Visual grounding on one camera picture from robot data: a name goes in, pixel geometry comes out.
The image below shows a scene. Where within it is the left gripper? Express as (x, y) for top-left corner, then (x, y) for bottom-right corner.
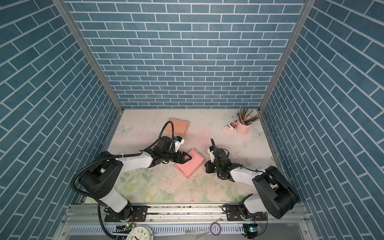
(161, 149), (193, 164)

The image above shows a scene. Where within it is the pink paper box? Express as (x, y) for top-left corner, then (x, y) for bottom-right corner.
(176, 149), (205, 179)

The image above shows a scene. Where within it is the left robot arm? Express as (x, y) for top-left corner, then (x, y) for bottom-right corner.
(70, 121), (192, 221)

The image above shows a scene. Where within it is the coloured pencils bundle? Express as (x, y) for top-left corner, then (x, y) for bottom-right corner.
(237, 108), (260, 126)

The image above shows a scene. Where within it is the pink pencil cup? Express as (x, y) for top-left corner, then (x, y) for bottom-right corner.
(235, 120), (252, 136)

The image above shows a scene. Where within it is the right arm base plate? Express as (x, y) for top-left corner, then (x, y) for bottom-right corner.
(222, 204), (268, 221)

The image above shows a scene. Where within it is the aluminium rail frame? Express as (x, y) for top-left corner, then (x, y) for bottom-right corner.
(54, 203), (317, 240)

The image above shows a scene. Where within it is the purple tape roll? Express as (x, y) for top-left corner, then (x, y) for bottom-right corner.
(210, 222), (222, 237)

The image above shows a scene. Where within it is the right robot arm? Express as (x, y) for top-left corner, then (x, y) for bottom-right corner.
(205, 139), (300, 219)

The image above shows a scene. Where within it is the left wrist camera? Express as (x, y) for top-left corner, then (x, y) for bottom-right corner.
(174, 136), (185, 152)

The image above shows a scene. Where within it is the white analog clock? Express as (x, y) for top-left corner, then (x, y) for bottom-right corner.
(126, 225), (155, 240)

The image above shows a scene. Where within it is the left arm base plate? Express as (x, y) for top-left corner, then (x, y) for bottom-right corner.
(104, 205), (149, 223)

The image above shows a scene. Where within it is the orange paper box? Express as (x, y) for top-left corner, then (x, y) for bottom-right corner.
(169, 118), (190, 137)

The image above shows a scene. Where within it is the green lit circuit board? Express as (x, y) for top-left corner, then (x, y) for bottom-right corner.
(242, 224), (259, 240)

